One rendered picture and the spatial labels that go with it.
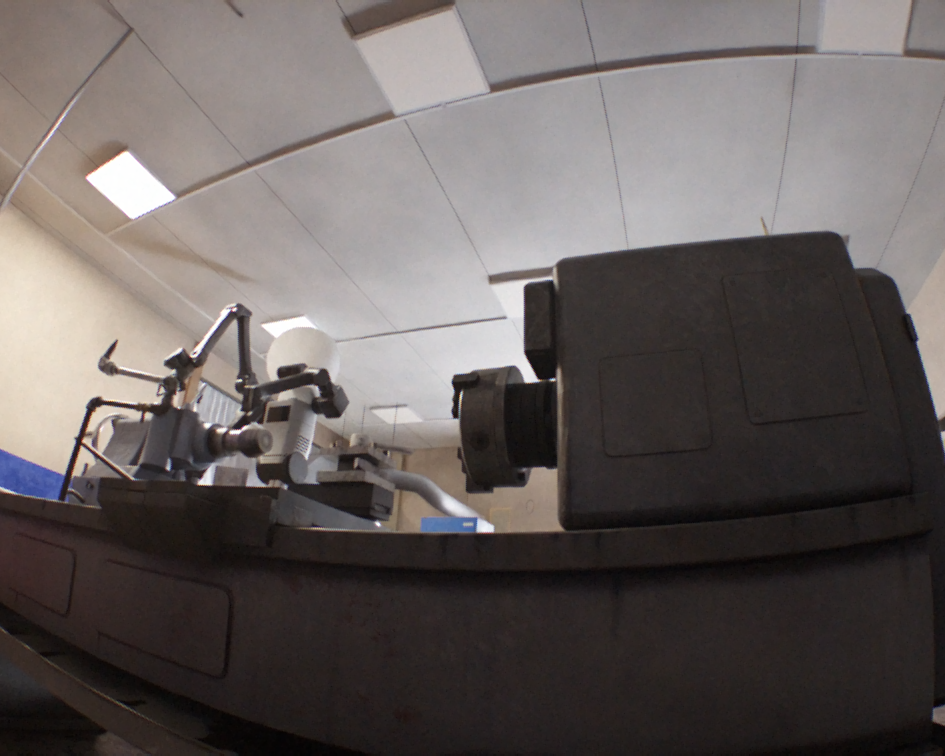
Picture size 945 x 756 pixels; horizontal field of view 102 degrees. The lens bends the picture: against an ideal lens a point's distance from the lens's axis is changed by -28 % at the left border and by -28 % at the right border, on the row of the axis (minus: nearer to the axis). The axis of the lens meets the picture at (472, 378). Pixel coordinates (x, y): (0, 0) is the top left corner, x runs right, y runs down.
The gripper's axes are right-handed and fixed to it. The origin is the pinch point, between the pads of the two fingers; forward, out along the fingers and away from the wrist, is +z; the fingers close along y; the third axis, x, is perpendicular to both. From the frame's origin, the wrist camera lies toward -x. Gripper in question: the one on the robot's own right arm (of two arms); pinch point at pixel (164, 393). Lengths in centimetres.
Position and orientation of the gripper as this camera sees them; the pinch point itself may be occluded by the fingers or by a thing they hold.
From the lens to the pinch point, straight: 237.0
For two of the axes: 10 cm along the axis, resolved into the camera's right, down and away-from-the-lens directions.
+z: -2.1, 5.8, -7.9
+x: 2.7, 8.1, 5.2
